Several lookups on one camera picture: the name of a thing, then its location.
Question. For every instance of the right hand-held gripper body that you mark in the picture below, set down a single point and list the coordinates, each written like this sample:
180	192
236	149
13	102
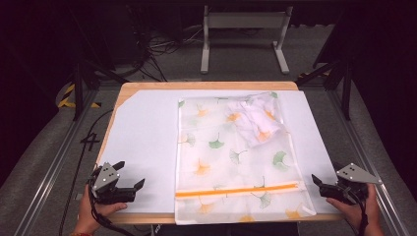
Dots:
355	173

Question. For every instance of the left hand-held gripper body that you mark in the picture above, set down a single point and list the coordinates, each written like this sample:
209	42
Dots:
103	177

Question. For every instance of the leaf print mesh laundry bag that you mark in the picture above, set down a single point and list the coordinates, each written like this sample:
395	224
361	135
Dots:
229	170

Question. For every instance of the person's right hand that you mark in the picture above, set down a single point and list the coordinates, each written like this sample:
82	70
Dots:
360	214

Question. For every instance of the person's left hand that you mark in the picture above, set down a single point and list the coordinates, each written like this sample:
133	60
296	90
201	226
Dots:
88	216

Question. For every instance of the black tape floor mark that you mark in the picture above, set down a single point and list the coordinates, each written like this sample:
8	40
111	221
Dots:
93	141

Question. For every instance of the white table sheet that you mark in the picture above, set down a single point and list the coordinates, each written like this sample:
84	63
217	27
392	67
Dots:
144	131

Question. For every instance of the black metal stand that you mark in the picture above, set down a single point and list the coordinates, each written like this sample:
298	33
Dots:
345	95
78	91

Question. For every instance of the white printed garment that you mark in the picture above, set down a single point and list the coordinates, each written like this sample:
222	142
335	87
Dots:
252	124

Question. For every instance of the yellow black hazard tape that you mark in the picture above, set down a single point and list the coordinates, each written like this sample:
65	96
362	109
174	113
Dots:
67	93

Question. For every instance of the aluminium floor rail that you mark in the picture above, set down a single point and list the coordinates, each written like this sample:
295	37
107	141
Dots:
347	128
58	164

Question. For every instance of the white metal stand frame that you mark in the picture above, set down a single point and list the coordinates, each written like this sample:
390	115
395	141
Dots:
244	19

